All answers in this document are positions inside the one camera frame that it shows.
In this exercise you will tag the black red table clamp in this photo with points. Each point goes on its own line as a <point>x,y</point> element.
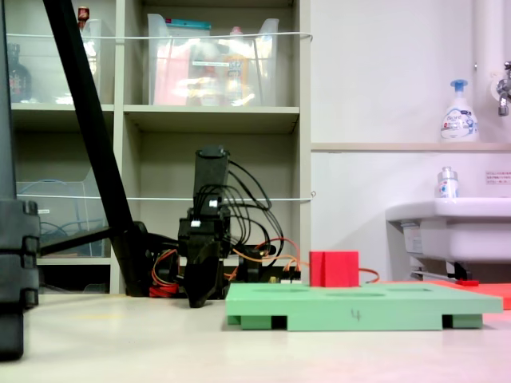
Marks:
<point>161,290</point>
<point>249,271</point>

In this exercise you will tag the small circuit board with connectors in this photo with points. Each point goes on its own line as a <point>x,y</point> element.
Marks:
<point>291,277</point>

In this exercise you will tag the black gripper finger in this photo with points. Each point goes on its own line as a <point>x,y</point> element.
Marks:
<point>195,271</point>
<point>212,263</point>

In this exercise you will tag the red cross columnar block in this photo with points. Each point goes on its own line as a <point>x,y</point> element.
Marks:
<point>335,269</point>

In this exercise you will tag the dark glass bottle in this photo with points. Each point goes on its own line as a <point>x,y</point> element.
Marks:
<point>19,80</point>

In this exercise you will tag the clear plastic bin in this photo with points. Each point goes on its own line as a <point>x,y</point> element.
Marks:
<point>44,72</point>

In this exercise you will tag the brown capped bottle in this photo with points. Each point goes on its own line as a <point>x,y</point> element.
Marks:
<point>83,16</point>

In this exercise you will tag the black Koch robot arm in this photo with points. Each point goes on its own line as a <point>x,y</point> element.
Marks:
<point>211,175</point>

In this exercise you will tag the white pump soap bottle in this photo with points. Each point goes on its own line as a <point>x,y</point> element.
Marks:
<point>459,123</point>

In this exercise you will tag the small white bottle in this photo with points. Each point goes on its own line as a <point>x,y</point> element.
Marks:
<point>447,185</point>

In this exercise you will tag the black notched tripod leg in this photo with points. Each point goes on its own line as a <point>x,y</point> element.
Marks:
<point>16,259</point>

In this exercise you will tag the large clear storage bin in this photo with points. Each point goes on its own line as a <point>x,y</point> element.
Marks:
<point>171,80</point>

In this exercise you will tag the white sink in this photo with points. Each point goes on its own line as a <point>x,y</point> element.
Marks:
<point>459,231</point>

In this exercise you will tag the green shape sorting board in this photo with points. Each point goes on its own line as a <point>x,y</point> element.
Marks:
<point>359,307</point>

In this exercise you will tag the dark grey upright pole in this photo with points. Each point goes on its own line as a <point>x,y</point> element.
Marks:
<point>6,119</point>

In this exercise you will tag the orange flat board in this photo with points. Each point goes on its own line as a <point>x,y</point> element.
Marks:
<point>493,295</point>

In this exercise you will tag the pink printed wall notice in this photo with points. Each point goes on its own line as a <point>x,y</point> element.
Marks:
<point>499,177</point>

